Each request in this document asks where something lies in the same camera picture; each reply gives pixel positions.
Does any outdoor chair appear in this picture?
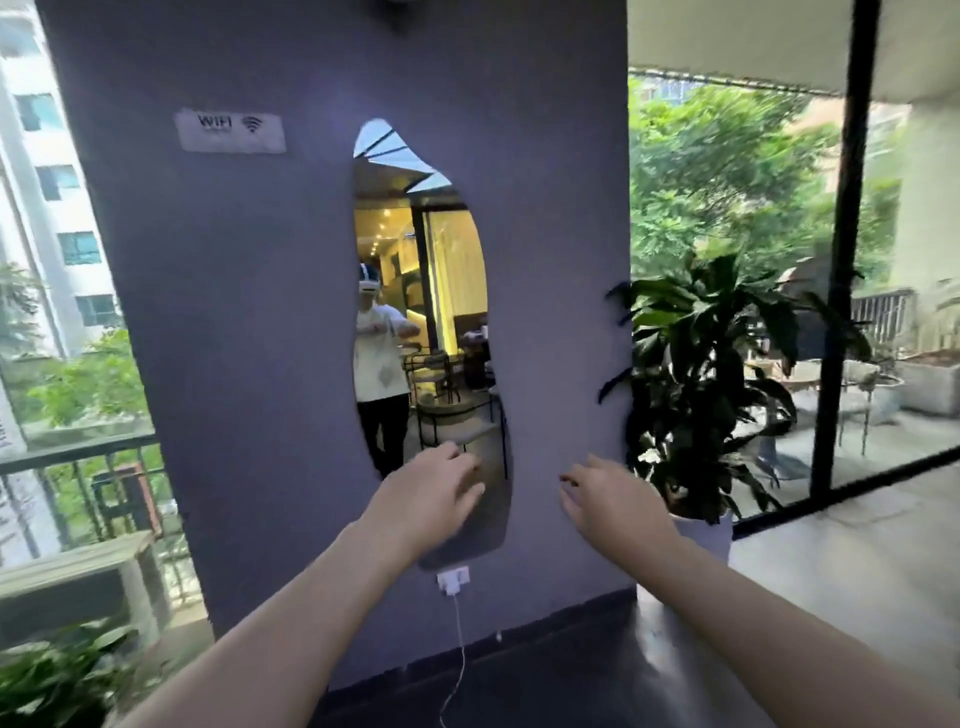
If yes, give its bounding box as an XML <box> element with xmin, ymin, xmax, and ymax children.
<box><xmin>780</xmin><ymin>358</ymin><xmax>882</xmax><ymax>457</ymax></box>

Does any white plant pot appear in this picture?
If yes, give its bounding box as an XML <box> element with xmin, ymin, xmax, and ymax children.
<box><xmin>669</xmin><ymin>511</ymin><xmax>735</xmax><ymax>565</ymax></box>

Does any person's right forearm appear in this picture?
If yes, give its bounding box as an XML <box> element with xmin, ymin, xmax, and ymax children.
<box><xmin>628</xmin><ymin>534</ymin><xmax>960</xmax><ymax>728</ymax></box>

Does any large green leafy plant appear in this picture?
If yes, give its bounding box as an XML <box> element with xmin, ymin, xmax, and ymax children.
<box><xmin>597</xmin><ymin>251</ymin><xmax>875</xmax><ymax>525</ymax></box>

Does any person's right hand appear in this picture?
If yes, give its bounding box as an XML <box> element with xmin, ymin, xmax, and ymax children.
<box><xmin>559</xmin><ymin>454</ymin><xmax>682</xmax><ymax>558</ymax></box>

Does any grey concrete bench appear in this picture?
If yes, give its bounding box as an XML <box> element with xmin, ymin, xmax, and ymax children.
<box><xmin>0</xmin><ymin>530</ymin><xmax>172</xmax><ymax>651</ymax></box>

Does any white wall sign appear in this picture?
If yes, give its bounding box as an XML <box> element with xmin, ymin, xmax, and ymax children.
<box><xmin>174</xmin><ymin>108</ymin><xmax>288</xmax><ymax>155</ymax></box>

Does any wavy frameless wall mirror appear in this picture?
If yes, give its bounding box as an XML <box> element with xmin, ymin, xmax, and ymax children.
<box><xmin>352</xmin><ymin>117</ymin><xmax>513</xmax><ymax>571</ymax></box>

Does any black metal balcony railing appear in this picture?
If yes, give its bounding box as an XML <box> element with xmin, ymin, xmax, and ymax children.
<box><xmin>0</xmin><ymin>431</ymin><xmax>189</xmax><ymax>601</ymax></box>

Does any black window frame post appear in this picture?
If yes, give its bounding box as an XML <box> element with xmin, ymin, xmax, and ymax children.
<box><xmin>808</xmin><ymin>0</ymin><xmax>882</xmax><ymax>502</ymax></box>

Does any small green leafy plant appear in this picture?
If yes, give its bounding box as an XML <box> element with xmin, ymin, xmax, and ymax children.
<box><xmin>0</xmin><ymin>618</ymin><xmax>162</xmax><ymax>728</ymax></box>

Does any person's left forearm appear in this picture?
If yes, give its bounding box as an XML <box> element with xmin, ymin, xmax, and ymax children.
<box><xmin>112</xmin><ymin>516</ymin><xmax>421</xmax><ymax>728</ymax></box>

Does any white power cable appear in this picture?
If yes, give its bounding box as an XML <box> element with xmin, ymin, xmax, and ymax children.
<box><xmin>438</xmin><ymin>592</ymin><xmax>468</xmax><ymax>728</ymax></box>

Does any white outdoor planter box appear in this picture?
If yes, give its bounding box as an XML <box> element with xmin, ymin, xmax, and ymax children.
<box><xmin>896</xmin><ymin>349</ymin><xmax>960</xmax><ymax>419</ymax></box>

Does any person's left hand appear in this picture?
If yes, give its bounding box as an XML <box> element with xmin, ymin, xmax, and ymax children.
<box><xmin>360</xmin><ymin>441</ymin><xmax>487</xmax><ymax>558</ymax></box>

